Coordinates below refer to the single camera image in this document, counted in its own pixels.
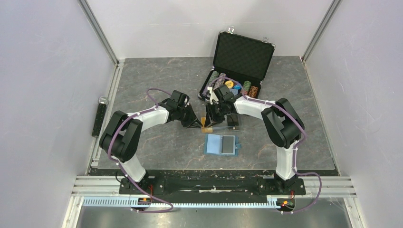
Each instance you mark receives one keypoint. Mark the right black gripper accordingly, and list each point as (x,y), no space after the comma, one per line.
(211,118)

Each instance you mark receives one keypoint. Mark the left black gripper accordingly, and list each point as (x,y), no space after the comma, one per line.
(196,123)

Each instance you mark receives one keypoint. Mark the clear plastic card box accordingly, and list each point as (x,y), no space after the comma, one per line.
(219,127)

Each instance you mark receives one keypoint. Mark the dark card stack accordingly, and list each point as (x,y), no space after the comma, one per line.
(233,122)

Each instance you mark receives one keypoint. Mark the blue card holder wallet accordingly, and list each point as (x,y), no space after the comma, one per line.
(213,144)

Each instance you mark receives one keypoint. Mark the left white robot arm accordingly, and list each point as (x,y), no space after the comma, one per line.
(121,136)

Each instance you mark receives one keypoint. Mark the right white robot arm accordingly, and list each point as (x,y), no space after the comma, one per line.
(284,126)

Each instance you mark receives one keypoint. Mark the blue playing card deck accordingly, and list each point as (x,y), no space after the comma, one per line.
(234,91)

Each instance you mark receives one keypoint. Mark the pink grey chip row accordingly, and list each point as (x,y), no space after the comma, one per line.
(220,80)

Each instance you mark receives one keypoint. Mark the yellow dealer button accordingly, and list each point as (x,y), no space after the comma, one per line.
(229,84)

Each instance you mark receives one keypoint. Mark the blue dealer button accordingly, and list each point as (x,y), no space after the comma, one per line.
(237,86)

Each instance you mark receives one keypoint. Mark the purple green chip row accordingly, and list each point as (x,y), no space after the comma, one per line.
(211,81)

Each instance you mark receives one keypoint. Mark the green red chip row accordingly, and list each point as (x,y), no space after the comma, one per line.
(246,87)

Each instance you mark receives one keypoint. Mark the orange brown chip row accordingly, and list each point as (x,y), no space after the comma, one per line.
(253,91)

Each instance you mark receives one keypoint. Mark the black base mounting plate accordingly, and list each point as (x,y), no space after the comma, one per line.
(218,186)

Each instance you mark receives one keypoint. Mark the black poker chip case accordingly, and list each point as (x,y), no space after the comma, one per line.
(241,58)

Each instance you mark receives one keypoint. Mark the black microphone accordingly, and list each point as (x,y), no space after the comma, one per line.
(100,114)

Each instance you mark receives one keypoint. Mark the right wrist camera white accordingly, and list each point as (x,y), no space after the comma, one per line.
(213,98)

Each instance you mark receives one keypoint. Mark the white slotted cable duct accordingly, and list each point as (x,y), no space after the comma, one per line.
(144,203)

